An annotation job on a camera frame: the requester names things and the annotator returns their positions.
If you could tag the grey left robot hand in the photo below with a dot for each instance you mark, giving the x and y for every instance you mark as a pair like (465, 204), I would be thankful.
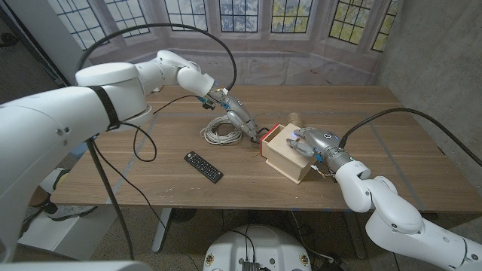
(237, 111)

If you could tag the black floor fan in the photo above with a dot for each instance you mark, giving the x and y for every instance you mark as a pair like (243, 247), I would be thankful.
(184, 214)

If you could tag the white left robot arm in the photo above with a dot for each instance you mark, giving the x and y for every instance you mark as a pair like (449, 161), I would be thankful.
(56, 128)

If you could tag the printed bay window backdrop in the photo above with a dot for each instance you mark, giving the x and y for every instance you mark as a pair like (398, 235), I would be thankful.
(301, 67)

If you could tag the brown twine spool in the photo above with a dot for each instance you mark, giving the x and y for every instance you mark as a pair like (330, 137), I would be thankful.
(296, 119)

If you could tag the grey white sneaker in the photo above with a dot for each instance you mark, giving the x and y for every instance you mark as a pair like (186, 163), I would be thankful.
(30, 222)
(71, 212)

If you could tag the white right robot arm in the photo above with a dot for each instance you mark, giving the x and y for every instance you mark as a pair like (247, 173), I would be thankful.
(395, 218)

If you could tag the black TV remote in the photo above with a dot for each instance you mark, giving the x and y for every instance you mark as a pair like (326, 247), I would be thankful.
(203, 167)

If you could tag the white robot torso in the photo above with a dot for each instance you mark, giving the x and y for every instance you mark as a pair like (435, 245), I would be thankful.
(260, 244)

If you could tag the person's leg with black sock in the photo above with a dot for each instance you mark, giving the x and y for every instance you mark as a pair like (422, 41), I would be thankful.
(39, 195)

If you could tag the light wooden drawer unit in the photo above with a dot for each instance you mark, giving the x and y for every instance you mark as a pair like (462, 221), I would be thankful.
(288, 163)

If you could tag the grey table leg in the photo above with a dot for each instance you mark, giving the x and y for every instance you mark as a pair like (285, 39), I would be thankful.
(357, 237)
(162, 229)

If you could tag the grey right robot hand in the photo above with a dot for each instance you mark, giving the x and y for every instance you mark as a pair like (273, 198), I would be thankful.
(324, 145)

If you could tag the wooden cabinet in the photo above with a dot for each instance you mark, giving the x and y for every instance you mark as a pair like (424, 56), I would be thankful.
(269, 116)

